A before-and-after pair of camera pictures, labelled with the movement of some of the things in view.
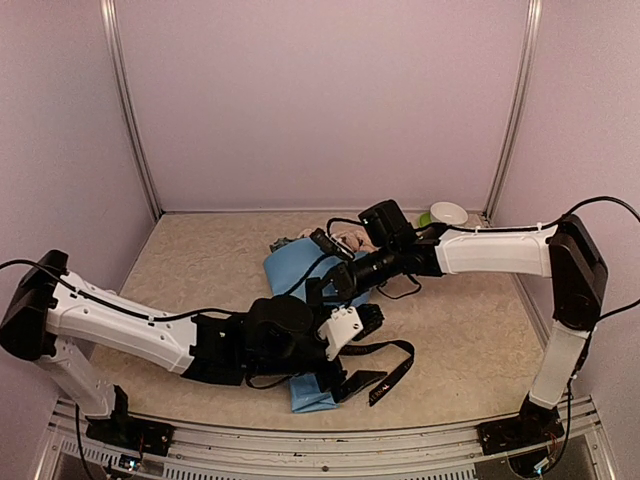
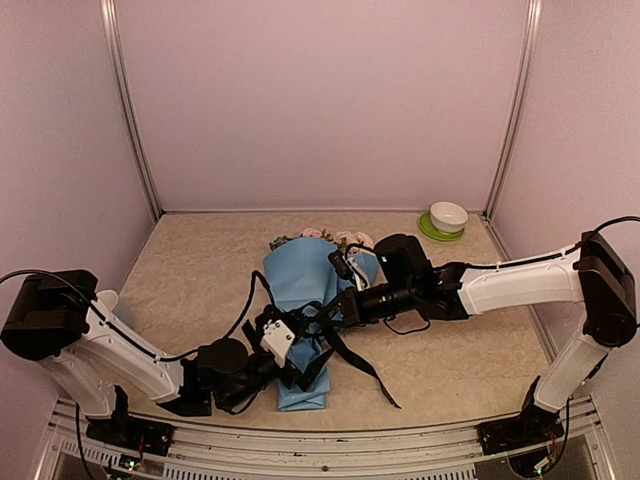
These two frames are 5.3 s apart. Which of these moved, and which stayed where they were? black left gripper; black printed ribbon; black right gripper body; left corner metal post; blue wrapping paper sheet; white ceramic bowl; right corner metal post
Moved: black right gripper body; black printed ribbon; black left gripper
Stayed: white ceramic bowl; left corner metal post; right corner metal post; blue wrapping paper sheet
